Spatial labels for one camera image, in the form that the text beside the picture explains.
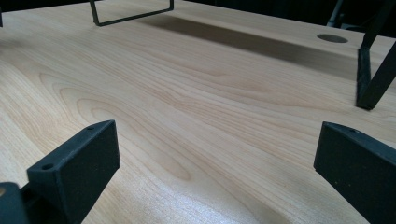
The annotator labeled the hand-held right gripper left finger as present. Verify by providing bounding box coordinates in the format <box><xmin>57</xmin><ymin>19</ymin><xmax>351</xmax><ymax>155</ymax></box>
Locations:
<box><xmin>26</xmin><ymin>119</ymin><xmax>121</xmax><ymax>224</ymax></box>

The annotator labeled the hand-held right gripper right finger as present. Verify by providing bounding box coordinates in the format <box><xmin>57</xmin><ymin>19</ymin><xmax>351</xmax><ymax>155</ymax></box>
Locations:
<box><xmin>313</xmin><ymin>120</ymin><xmax>396</xmax><ymax>224</ymax></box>

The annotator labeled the grey metal stand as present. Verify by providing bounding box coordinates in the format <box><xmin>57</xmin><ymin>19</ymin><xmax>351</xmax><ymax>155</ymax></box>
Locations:
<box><xmin>326</xmin><ymin>0</ymin><xmax>347</xmax><ymax>28</ymax></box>

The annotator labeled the black metal frame stand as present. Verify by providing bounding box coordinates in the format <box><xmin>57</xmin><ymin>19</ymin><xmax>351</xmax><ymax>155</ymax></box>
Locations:
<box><xmin>89</xmin><ymin>0</ymin><xmax>175</xmax><ymax>28</ymax></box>

